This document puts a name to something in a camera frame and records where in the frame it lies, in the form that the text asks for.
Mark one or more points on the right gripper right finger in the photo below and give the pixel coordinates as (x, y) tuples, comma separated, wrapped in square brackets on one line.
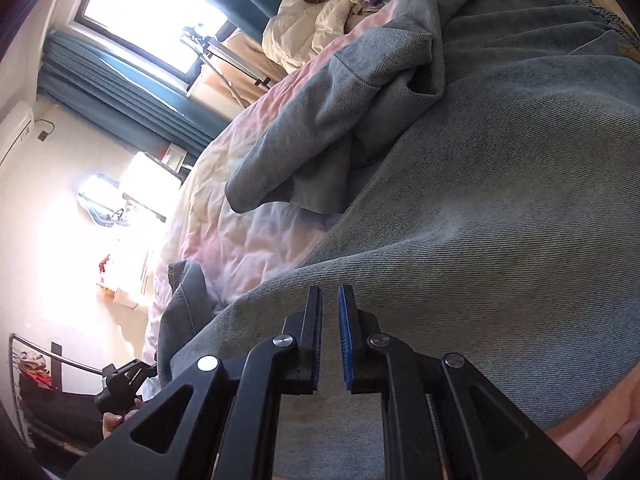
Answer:
[(442, 418)]

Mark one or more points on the teal curtain left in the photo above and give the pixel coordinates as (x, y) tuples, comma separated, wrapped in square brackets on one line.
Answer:
[(131, 106)]

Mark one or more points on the cream puffer jacket pile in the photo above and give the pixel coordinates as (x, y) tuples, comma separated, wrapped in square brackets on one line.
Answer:
[(300, 30)]

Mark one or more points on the person left hand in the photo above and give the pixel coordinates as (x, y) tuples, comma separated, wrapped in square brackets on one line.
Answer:
[(111, 421)]

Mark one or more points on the beige hanging sweater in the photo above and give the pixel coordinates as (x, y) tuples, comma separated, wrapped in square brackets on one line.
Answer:
[(251, 54)]

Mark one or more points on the white vanity desk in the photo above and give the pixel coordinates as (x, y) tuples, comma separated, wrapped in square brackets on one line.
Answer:
[(126, 276)]

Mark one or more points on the blue denim jeans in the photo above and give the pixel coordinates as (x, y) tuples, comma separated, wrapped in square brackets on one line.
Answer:
[(450, 199)]

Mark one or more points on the pastel pink duvet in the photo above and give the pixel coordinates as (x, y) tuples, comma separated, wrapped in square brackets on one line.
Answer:
[(235, 199)]

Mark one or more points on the silver tripod stand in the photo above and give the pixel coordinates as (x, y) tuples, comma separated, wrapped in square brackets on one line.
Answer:
[(208, 47)]

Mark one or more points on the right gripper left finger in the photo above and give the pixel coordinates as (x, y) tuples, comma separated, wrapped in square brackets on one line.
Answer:
[(218, 419)]

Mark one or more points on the black wall plug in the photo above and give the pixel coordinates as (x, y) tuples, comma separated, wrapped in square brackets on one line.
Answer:
[(45, 128)]

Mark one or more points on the black metal clothes rack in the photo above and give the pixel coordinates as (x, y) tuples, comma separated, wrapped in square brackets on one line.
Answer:
[(56, 424)]

